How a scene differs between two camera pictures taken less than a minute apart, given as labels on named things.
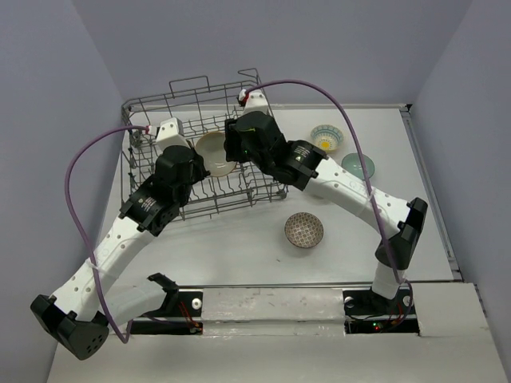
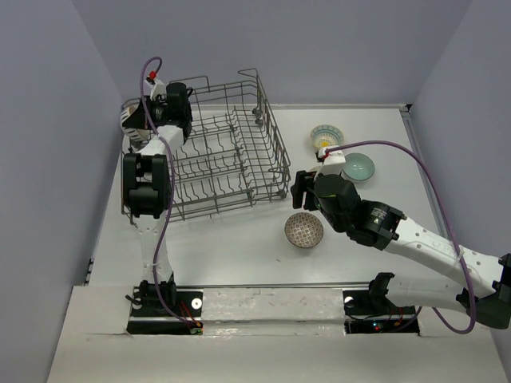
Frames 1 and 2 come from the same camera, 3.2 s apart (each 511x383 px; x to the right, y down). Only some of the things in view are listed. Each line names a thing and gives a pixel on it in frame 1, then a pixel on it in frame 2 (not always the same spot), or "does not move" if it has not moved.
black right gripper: [232, 141] -> [304, 181]
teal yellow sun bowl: [327, 137] does not move
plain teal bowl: [351, 163] does not move
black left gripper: [201, 171] -> [138, 120]
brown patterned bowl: [303, 230] does not move
